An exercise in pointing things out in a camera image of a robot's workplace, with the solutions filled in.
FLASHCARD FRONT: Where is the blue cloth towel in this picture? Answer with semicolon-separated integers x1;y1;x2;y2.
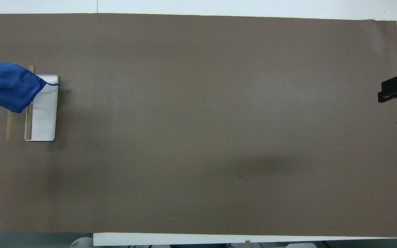
0;62;60;114

